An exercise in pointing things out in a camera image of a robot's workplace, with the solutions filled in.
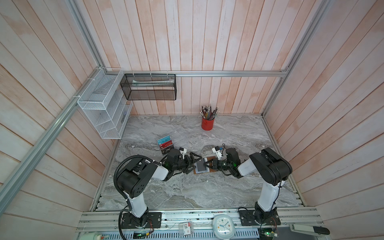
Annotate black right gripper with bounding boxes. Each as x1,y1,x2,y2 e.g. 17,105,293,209
203,158,232,171

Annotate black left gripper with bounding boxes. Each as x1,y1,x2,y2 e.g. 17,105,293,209
172,152,202,175

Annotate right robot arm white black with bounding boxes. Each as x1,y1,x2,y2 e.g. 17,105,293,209
204,148,293,218

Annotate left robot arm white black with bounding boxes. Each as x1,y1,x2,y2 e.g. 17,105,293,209
113,149,203,219

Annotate black VIP card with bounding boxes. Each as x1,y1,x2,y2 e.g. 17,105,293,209
161,145,174,155

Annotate clear acrylic card display stand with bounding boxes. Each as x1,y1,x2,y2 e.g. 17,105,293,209
156,128,191,150

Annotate red VIP card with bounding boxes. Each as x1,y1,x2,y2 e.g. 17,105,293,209
160,140,173,149

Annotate red metal pencil bucket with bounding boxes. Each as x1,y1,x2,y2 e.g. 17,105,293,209
201,118,215,131

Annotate bundle of coloured pencils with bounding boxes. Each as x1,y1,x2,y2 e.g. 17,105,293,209
200,105,218,121

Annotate white analog clock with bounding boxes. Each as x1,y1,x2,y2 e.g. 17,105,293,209
213,214,236,240

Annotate small red white box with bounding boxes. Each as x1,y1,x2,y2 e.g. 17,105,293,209
179,221,194,237

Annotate green circuit board right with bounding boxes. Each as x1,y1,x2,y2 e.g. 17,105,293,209
259,228,278,240

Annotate green circuit board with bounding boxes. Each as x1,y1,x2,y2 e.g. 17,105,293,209
133,232,150,239
259,228,278,240

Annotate green circuit board left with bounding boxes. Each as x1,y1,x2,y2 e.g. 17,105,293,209
133,232,150,239

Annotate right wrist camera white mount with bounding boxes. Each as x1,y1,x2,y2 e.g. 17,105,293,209
212,144,226,161

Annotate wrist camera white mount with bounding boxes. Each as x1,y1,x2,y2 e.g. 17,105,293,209
179,148,187,159
212,144,226,161

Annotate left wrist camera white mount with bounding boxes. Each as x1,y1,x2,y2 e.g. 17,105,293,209
179,148,187,159

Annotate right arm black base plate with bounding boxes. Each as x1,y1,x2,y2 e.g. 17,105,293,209
238,208,281,226

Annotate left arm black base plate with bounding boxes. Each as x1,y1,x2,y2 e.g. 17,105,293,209
119,212,162,229

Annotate black mesh wall basket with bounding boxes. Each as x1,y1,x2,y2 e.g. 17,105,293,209
120,73,177,101

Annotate aluminium mounting rail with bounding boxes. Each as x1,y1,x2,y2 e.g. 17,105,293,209
75,207,325,240

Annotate white wire mesh shelf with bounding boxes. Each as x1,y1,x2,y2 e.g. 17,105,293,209
78,68,133,140

